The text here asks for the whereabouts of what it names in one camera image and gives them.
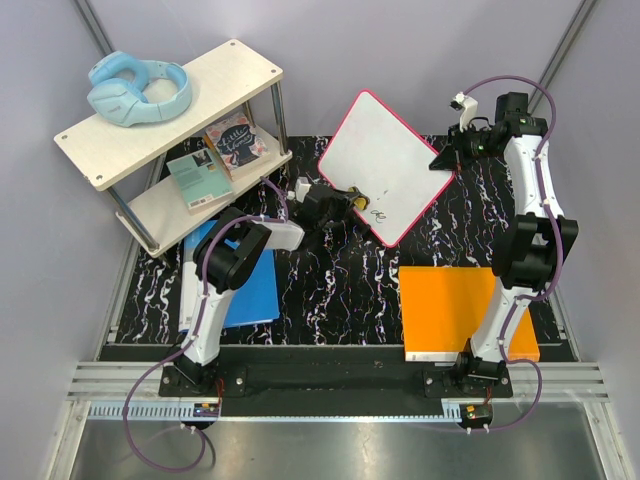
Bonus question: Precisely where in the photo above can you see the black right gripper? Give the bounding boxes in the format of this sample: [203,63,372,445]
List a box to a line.
[429,124,496,175]

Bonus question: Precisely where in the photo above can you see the yellow whiteboard eraser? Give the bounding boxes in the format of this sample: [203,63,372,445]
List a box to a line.
[348,186,370,211]

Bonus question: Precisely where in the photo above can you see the pink framed whiteboard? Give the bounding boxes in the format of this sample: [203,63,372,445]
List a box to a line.
[318,90,454,248]

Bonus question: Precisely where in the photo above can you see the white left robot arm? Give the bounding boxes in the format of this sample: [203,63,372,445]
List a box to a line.
[172,177,370,396]

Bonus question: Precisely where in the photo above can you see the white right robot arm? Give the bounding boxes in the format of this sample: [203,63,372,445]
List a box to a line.
[429,114,578,397]

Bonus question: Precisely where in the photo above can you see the Little Women book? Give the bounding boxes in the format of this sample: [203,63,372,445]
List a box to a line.
[204,112,270,180]

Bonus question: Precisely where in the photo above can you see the blue folder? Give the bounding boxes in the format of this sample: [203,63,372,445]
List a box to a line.
[178,220,280,333]

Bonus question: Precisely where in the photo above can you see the teal paperback book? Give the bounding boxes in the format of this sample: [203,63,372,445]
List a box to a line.
[167,148,233,215]

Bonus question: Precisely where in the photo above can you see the orange book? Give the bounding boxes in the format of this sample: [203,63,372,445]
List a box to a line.
[398,266,540,362]

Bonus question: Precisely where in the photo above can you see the white two-tier shelf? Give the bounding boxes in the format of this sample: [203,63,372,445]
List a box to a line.
[54,39,292,258]

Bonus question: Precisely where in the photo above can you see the light blue headphones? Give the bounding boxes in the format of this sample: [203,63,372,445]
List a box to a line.
[87,51,192,127]

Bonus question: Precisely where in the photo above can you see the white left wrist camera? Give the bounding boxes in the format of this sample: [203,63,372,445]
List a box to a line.
[290,177,312,203]

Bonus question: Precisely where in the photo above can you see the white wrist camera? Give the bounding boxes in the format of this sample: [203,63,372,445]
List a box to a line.
[450,92,478,132]
[290,177,312,203]

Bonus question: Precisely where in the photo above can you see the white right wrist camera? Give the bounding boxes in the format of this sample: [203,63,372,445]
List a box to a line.
[450,92,478,132]

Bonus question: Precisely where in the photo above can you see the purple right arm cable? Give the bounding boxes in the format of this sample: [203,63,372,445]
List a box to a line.
[462,74,566,435]

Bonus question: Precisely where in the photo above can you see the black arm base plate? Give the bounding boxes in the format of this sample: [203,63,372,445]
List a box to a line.
[159,360,513,400]

